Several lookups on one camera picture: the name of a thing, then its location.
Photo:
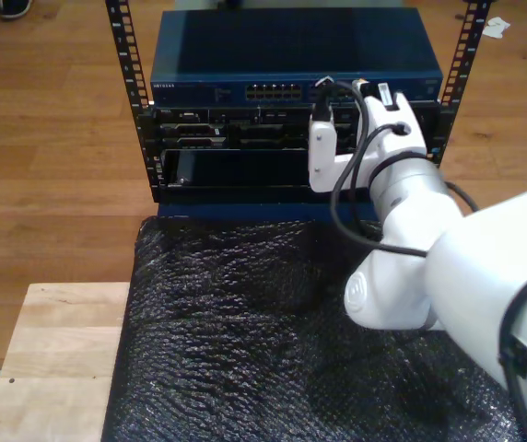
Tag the white crumpled paper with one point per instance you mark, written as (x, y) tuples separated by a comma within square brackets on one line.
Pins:
[(496, 28)]

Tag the black rack server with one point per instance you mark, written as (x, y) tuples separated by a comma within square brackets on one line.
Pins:
[(245, 133)]

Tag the black bubble mat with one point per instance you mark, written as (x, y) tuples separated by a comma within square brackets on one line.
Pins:
[(199, 368)]

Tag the dark shoe white sole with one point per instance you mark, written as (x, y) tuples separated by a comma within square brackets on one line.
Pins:
[(17, 7)]

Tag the blue network switch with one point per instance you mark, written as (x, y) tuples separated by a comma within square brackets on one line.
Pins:
[(245, 41)]

